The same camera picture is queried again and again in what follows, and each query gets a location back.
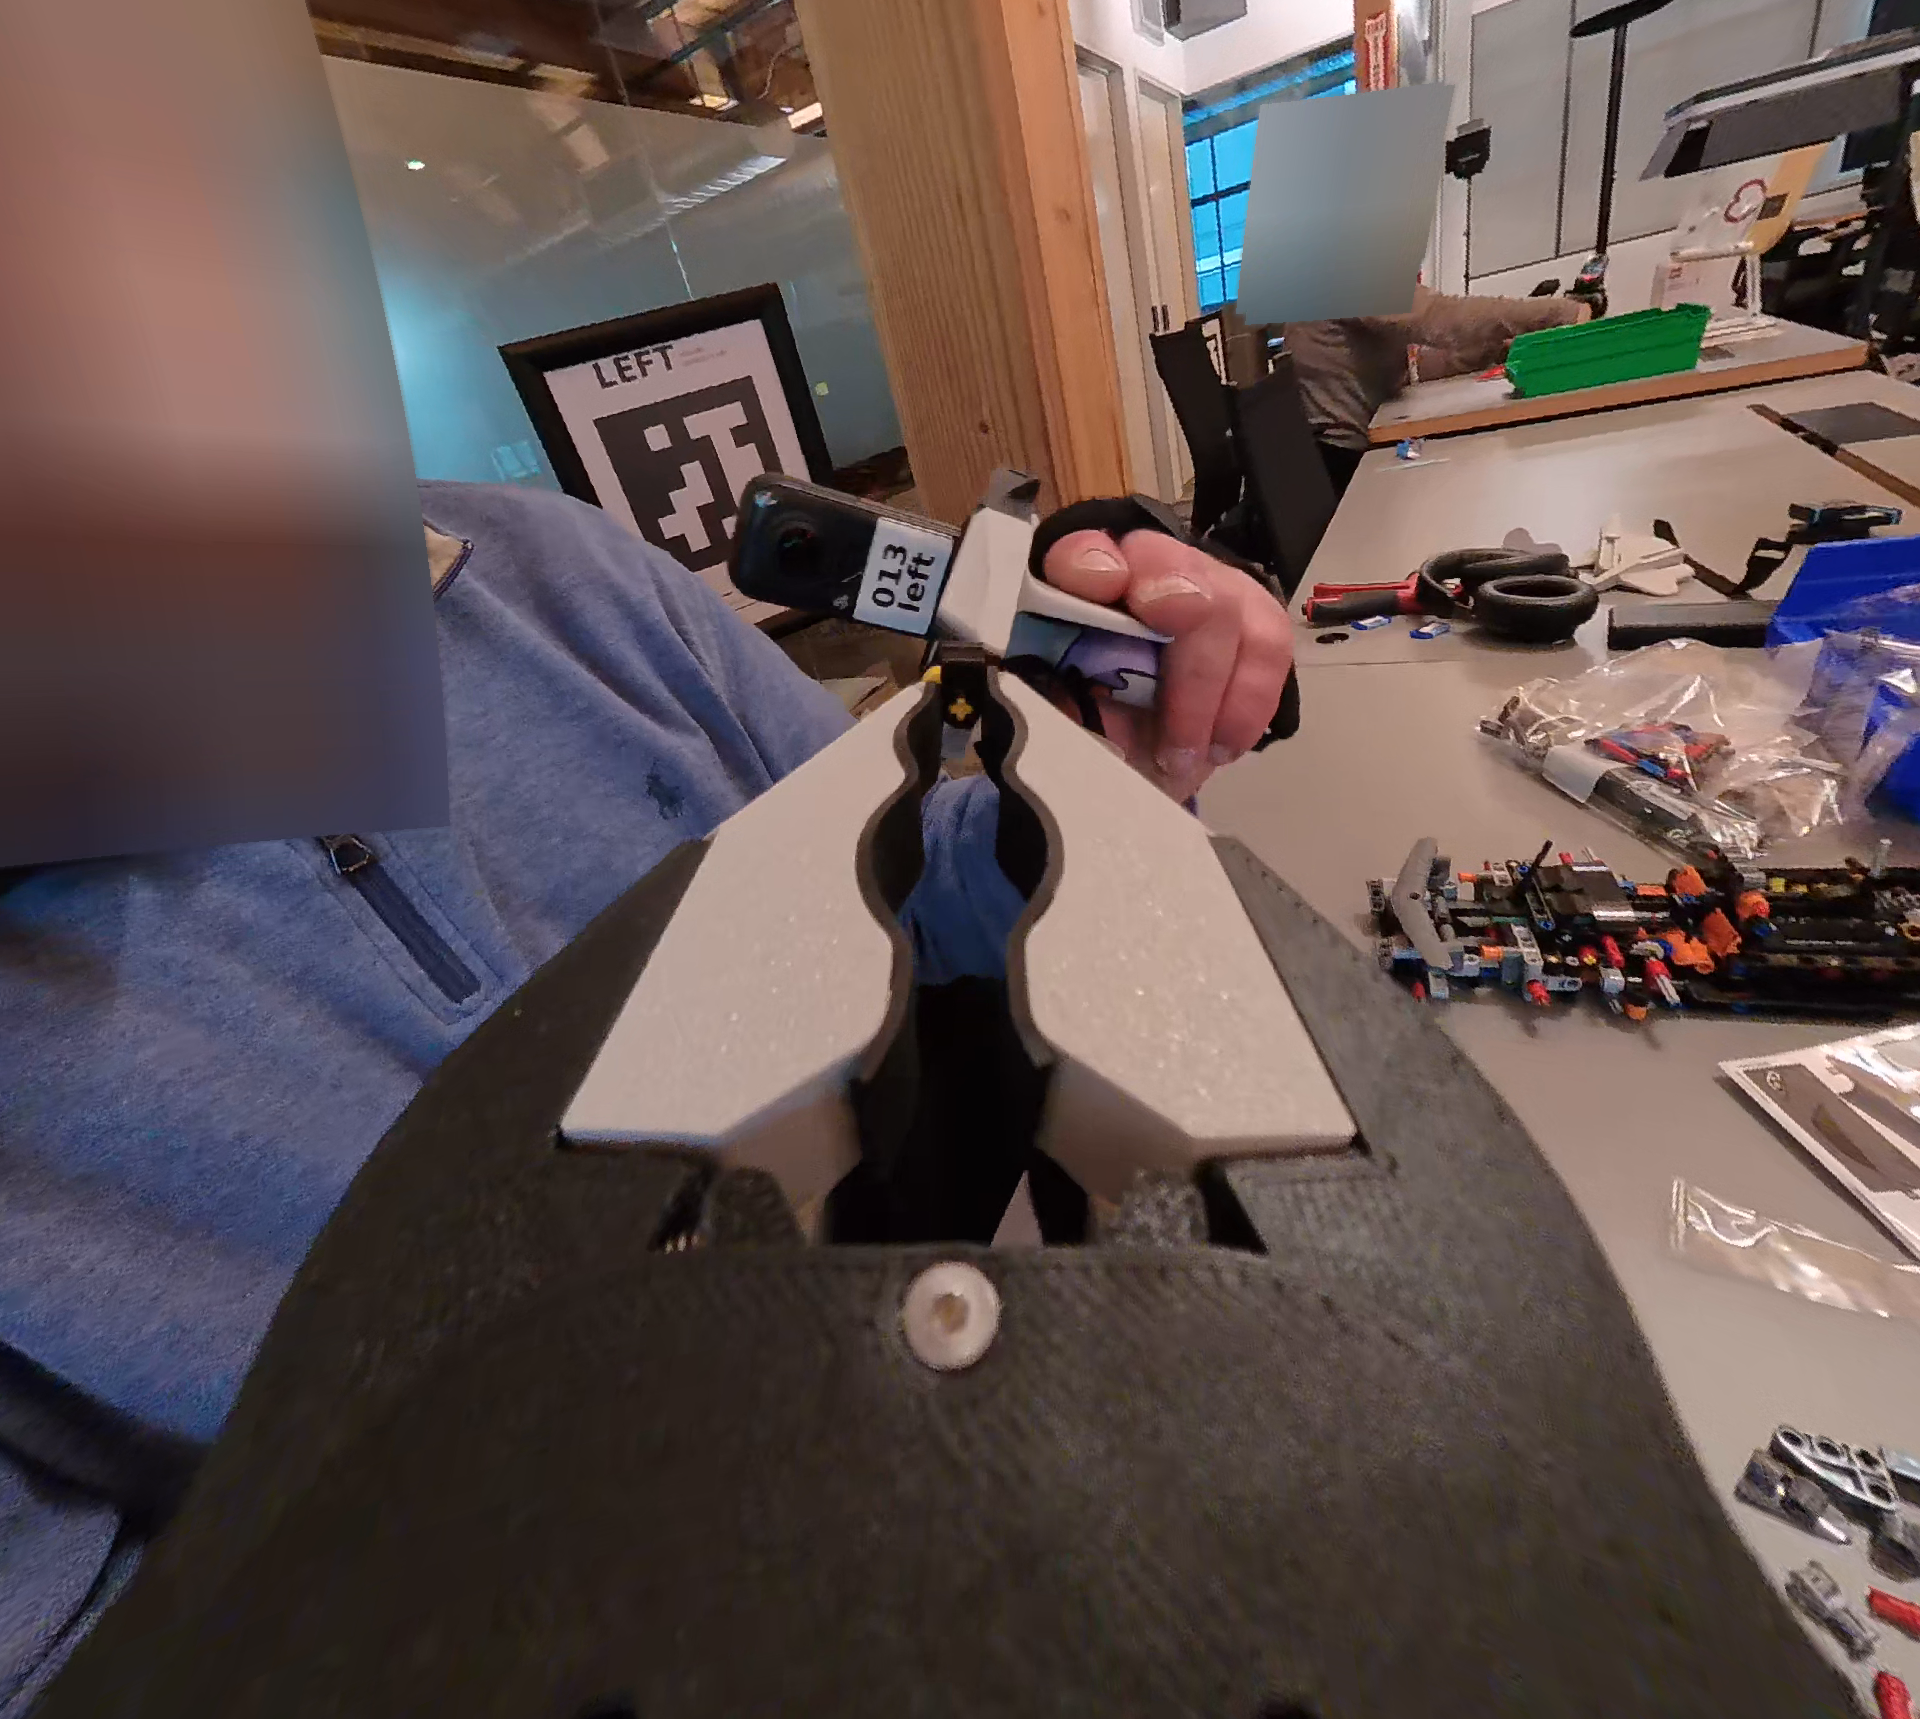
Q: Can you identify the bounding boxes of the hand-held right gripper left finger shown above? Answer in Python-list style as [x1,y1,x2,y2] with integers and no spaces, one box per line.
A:
[557,677,943,1246]

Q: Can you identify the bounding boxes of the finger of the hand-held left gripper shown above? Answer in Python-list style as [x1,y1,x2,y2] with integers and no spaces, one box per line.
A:
[931,469,1047,664]

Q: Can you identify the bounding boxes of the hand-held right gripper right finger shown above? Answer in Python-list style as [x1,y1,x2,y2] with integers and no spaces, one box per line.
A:
[983,673,1361,1246]

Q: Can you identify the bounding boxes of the partly built lego car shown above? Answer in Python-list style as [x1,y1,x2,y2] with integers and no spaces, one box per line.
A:
[1367,836,1920,1017]

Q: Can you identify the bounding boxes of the pile of lego pieces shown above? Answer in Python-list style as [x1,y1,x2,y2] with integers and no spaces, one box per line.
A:
[1735,1423,1920,1719]

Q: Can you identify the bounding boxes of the person's left forearm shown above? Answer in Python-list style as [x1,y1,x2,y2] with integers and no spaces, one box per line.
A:
[895,770,1037,987]

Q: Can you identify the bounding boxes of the clear bag of lego pieces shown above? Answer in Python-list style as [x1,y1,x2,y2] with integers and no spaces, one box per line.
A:
[1477,642,1851,853]

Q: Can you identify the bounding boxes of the person's left hand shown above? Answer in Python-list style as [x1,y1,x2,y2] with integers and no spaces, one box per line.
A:
[1032,501,1301,804]

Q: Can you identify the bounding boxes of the black framed marker sign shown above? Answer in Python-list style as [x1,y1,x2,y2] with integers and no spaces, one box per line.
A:
[500,281,837,582]

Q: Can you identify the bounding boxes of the black office chair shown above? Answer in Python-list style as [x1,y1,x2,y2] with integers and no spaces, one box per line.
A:
[1152,314,1339,582]

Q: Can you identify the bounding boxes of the red and black tool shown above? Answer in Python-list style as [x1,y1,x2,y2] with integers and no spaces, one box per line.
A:
[1301,574,1430,627]

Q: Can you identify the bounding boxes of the wooden building column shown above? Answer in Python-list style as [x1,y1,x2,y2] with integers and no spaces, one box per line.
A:
[746,0,1130,523]

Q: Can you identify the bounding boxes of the person's torso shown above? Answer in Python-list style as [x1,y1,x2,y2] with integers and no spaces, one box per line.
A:
[0,479,860,1669]

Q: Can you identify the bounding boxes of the black headphones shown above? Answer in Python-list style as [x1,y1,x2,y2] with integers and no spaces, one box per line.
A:
[1417,547,1603,642]

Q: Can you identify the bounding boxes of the black rectangular bar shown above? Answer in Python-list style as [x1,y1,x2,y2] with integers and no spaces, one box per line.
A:
[1608,599,1774,650]

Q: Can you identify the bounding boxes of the white foam glider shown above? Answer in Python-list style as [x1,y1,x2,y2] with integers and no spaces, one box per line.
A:
[1587,519,1699,599]

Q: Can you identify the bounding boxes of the green plastic bin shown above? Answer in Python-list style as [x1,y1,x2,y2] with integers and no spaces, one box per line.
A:
[1504,304,1713,395]

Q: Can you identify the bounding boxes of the sticker sheet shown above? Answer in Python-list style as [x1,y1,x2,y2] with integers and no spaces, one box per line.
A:
[1718,1023,1920,1263]

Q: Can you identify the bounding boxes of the blue plastic bin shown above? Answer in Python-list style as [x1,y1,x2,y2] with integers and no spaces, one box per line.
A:
[1766,532,1920,822]

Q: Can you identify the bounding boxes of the black floor lamp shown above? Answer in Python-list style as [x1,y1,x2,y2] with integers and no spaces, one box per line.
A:
[1571,0,1681,297]

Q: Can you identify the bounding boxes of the grey desk monitor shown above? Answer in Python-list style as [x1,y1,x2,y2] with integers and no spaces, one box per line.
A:
[1642,41,1920,183]

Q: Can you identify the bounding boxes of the black strap with clamp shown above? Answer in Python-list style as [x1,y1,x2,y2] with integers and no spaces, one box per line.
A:
[1693,497,1905,599]

